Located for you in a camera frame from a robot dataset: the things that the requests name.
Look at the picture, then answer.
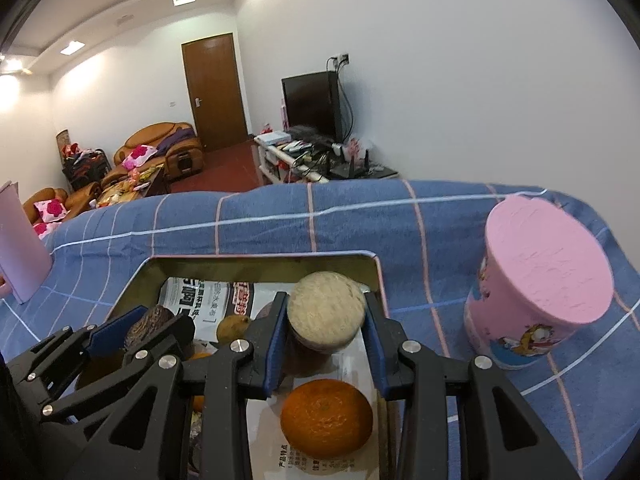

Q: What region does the dark brown passion fruit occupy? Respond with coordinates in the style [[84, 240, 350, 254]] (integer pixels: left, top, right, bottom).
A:
[[124, 304, 175, 352]]

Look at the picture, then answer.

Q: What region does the green kiwi fruit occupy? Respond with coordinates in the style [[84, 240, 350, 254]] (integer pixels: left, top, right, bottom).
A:
[[216, 314, 252, 346]]

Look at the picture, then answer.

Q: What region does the orange tangerine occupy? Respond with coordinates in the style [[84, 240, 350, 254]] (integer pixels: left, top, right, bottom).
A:
[[280, 379, 373, 460], [184, 352, 213, 413]]

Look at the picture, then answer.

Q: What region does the mottled brown white fruit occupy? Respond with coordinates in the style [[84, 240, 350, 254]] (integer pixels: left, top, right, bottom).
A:
[[286, 271, 367, 353]]

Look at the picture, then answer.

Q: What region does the purple beet shaped fruit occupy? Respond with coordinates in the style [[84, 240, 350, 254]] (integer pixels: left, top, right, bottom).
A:
[[247, 296, 332, 382]]

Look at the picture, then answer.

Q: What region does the printed paper leaflet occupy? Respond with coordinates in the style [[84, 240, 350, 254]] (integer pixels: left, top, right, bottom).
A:
[[158, 278, 385, 479]]

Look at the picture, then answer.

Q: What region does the pink rectangular tin box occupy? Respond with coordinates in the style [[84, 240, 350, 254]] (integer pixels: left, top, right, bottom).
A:
[[100, 252, 395, 479]]

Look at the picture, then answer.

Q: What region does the blue plaid tablecloth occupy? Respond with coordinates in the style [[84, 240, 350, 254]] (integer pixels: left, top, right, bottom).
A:
[[1, 179, 639, 479]]

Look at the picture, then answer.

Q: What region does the pink electric kettle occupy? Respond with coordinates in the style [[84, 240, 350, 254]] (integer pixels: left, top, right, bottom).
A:
[[0, 181, 52, 304]]

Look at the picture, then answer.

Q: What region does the coffee table with snacks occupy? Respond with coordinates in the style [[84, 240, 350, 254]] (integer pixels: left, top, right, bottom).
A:
[[96, 165, 170, 208]]

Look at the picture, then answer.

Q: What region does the pink cartoon lidded cup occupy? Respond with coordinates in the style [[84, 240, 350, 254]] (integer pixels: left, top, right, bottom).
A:
[[463, 195, 614, 370]]

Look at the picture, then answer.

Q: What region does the brown leather sofa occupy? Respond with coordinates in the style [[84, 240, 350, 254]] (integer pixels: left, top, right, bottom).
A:
[[23, 122, 204, 236]]

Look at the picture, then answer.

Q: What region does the white tv stand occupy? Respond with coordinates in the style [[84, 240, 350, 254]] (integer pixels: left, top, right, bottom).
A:
[[253, 131, 399, 184]]

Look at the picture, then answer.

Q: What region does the brown wooden door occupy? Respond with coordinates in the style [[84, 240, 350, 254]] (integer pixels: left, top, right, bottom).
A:
[[181, 32, 247, 152]]

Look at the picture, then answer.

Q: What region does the black television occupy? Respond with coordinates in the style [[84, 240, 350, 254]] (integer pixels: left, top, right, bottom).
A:
[[281, 70, 344, 142]]

